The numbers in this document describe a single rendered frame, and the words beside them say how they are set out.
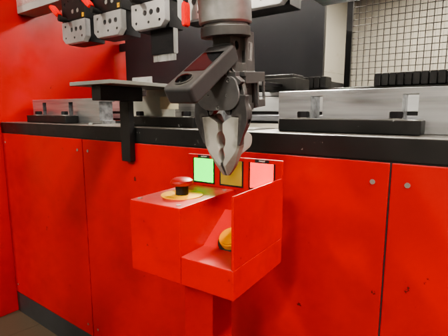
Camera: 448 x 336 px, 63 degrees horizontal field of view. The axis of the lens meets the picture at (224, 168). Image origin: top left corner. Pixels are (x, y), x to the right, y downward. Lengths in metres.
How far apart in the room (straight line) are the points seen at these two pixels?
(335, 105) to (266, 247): 0.41
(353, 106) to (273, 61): 0.75
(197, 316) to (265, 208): 0.22
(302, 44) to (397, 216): 0.93
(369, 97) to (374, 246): 0.32
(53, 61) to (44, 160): 0.60
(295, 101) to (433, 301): 0.51
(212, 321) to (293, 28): 1.18
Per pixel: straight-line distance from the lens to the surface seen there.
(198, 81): 0.46
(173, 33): 1.20
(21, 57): 1.91
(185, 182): 0.61
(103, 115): 1.45
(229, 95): 0.51
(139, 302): 1.26
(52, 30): 2.00
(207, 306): 0.64
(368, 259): 0.78
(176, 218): 0.55
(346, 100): 0.87
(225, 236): 0.59
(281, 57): 1.55
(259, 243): 0.57
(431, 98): 0.84
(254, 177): 0.64
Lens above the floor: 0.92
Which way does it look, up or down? 9 degrees down
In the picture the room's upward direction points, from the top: straight up
